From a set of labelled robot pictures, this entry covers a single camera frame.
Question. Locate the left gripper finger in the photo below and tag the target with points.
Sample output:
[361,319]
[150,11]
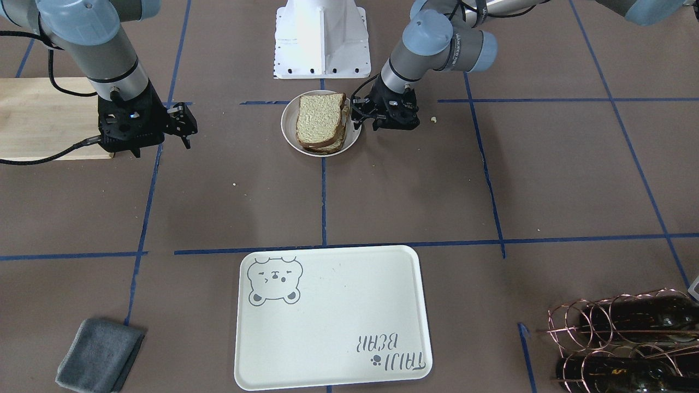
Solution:
[358,119]
[362,105]

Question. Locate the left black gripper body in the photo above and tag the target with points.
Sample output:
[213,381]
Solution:
[374,101]

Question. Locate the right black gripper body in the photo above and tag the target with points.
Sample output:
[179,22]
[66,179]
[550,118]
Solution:
[159,115]

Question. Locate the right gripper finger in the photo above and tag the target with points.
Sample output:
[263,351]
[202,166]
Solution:
[180,112]
[183,130]

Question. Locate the bread slice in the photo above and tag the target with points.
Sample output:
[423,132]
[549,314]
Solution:
[318,121]
[338,144]

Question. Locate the white round plate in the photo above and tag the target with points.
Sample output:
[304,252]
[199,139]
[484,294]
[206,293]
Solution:
[289,127]

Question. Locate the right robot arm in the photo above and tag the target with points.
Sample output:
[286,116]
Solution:
[92,33]

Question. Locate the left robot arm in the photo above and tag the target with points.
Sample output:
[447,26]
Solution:
[575,70]

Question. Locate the white bear tray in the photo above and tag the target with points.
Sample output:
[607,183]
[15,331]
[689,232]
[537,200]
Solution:
[335,316]

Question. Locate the bread slice under egg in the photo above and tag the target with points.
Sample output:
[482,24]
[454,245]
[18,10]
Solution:
[338,144]

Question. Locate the wooden cutting board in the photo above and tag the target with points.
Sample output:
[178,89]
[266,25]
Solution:
[37,121]

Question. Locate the grey folded cloth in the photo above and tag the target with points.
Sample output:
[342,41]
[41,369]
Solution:
[101,357]

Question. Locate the dark green wine bottle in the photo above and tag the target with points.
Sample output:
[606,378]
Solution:
[662,319]

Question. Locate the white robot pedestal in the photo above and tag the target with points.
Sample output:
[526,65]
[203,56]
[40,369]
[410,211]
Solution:
[321,39]

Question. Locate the copper wire bottle rack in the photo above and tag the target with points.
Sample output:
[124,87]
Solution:
[627,343]

